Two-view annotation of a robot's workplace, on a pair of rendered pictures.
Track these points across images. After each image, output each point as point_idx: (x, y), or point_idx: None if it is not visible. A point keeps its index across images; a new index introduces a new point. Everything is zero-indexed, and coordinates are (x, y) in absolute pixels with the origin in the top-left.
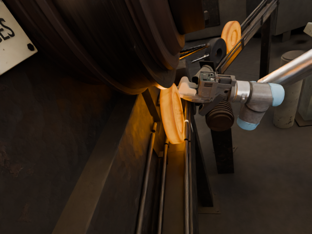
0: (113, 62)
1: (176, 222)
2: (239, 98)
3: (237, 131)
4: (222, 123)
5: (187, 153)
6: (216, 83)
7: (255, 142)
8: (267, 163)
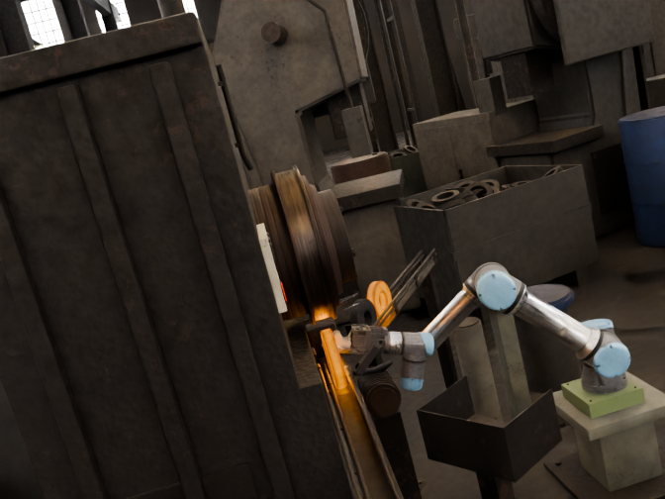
0: (317, 292)
1: (354, 427)
2: (394, 346)
3: (423, 462)
4: (386, 401)
5: (353, 381)
6: (369, 332)
7: (453, 469)
8: (473, 489)
